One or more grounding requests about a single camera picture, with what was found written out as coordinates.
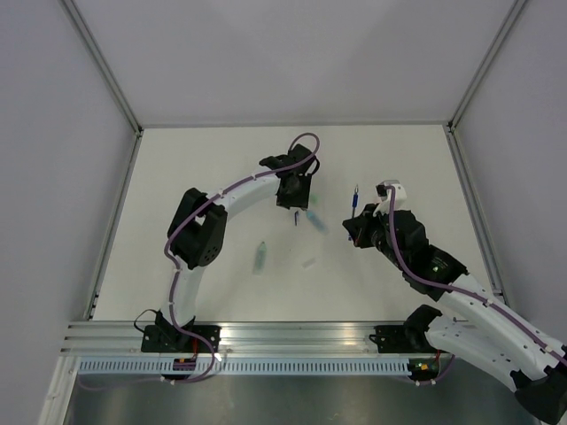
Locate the white slotted cable duct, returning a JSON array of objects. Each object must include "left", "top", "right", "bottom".
[{"left": 78, "top": 357, "right": 410, "bottom": 376}]

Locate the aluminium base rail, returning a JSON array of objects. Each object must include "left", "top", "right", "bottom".
[{"left": 60, "top": 321, "right": 380, "bottom": 358}]

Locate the right aluminium frame post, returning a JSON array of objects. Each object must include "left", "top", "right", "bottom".
[{"left": 446, "top": 0, "right": 531, "bottom": 134}]

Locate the aluminium frame post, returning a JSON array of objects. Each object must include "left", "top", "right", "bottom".
[
  {"left": 446, "top": 0, "right": 531, "bottom": 134},
  {"left": 59, "top": 0, "right": 144, "bottom": 134}
]

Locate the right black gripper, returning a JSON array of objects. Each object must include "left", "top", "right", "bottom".
[{"left": 345, "top": 203, "right": 408, "bottom": 271}]

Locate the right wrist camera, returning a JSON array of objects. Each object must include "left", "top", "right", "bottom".
[{"left": 373, "top": 180, "right": 407, "bottom": 216}]

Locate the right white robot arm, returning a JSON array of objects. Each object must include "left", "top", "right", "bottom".
[{"left": 343, "top": 205, "right": 566, "bottom": 424}]

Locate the clear pen cap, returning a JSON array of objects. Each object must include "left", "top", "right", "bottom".
[{"left": 302, "top": 258, "right": 316, "bottom": 269}]

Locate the left aluminium frame post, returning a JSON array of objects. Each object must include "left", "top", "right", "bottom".
[{"left": 59, "top": 0, "right": 144, "bottom": 134}]

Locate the blue highlighter marker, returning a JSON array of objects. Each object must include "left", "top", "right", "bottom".
[{"left": 306, "top": 210, "right": 329, "bottom": 235}]

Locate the blue ballpoint pen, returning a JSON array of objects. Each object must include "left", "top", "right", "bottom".
[{"left": 351, "top": 184, "right": 359, "bottom": 219}]

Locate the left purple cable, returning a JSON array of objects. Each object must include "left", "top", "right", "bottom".
[{"left": 163, "top": 132, "right": 322, "bottom": 328}]

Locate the green highlighter marker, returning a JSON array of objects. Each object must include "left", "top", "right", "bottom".
[{"left": 252, "top": 241, "right": 267, "bottom": 274}]

